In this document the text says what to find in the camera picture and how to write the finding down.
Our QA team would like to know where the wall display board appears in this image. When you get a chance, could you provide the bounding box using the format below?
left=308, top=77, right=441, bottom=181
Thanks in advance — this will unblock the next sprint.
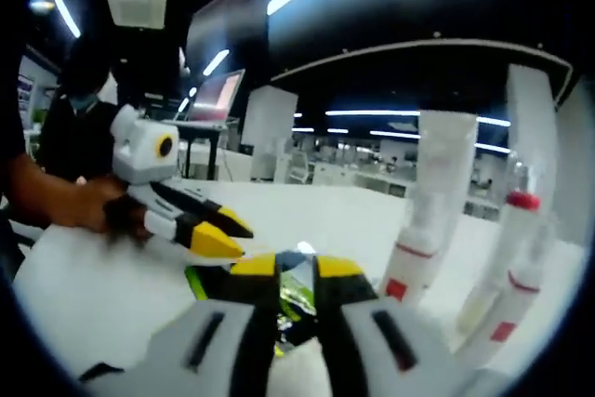
left=18, top=73, right=36, bottom=114

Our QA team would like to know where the green black skincare packet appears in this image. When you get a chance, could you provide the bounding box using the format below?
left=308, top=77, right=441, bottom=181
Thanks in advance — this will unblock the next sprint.
left=185, top=241, right=373, bottom=356

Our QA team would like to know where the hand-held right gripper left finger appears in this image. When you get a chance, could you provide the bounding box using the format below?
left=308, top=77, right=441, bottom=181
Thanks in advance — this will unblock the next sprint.
left=78, top=251, right=281, bottom=397

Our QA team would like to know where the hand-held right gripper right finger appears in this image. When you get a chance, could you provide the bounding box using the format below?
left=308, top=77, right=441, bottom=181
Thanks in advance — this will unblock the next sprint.
left=311, top=254, right=473, bottom=397

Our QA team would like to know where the ceiling air conditioner vent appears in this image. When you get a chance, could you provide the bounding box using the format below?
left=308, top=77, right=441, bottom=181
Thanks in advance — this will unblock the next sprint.
left=105, top=0, right=167, bottom=30

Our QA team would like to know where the dark hanging panel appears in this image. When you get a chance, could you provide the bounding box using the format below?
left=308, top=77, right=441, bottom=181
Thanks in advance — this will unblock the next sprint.
left=184, top=0, right=273, bottom=75

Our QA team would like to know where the row of white office desks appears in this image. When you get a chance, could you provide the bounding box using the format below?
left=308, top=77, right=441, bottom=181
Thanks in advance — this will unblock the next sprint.
left=311, top=145, right=503, bottom=221

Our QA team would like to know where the person's left hand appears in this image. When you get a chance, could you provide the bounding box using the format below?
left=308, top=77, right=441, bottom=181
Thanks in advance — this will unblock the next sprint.
left=68, top=176, right=154, bottom=247

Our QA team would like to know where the pink laptop screen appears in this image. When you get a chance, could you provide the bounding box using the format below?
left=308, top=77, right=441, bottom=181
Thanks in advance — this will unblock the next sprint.
left=174, top=69, right=246, bottom=129

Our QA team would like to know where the small white pump bottle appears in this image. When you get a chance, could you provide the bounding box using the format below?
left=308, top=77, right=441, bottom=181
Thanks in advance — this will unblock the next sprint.
left=379, top=192, right=461, bottom=310
left=457, top=229, right=554, bottom=365

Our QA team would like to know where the office ceiling light strip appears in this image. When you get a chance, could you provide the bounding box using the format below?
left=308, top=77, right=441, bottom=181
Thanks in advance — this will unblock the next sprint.
left=324, top=108, right=512, bottom=128
left=369, top=128, right=512, bottom=155

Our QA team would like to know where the white swivel office chair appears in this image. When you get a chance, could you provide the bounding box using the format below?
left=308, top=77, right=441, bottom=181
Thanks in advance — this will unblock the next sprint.
left=287, top=150, right=313, bottom=185

